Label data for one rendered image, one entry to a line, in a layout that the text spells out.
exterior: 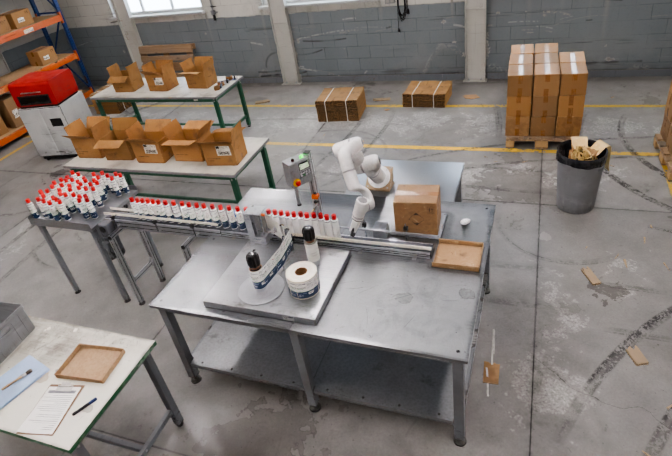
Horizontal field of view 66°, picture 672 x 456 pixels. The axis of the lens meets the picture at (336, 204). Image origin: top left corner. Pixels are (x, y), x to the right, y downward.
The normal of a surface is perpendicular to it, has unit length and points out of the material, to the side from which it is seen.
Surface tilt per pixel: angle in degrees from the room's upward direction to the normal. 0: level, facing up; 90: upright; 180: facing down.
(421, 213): 90
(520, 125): 90
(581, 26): 90
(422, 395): 1
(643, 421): 0
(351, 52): 90
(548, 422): 0
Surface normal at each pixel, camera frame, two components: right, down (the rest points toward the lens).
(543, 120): -0.32, 0.51
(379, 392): -0.12, -0.84
